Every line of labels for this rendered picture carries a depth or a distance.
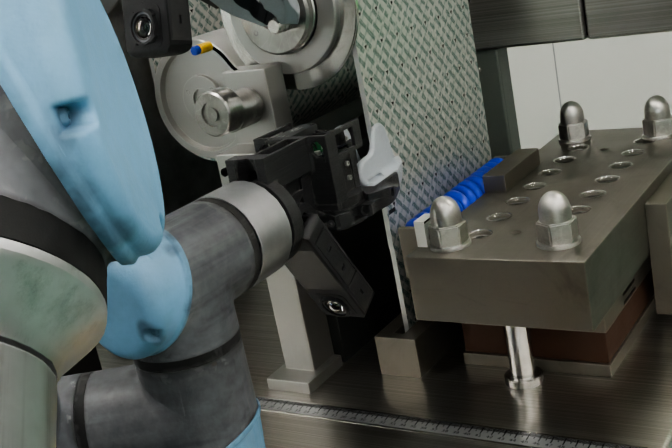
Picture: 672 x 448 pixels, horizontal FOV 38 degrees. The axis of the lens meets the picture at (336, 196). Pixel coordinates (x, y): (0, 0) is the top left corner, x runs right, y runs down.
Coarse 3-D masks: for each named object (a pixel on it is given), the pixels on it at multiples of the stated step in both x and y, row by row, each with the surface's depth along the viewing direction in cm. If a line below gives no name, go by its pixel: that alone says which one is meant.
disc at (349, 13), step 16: (352, 0) 83; (224, 16) 91; (352, 16) 84; (352, 32) 84; (240, 48) 91; (336, 48) 86; (352, 48) 85; (256, 64) 91; (320, 64) 87; (336, 64) 86; (288, 80) 90; (304, 80) 89; (320, 80) 88
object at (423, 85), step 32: (416, 32) 94; (448, 32) 100; (384, 64) 89; (416, 64) 94; (448, 64) 100; (384, 96) 89; (416, 96) 94; (448, 96) 100; (480, 96) 106; (416, 128) 94; (448, 128) 100; (480, 128) 106; (416, 160) 94; (448, 160) 100; (480, 160) 106; (416, 192) 94
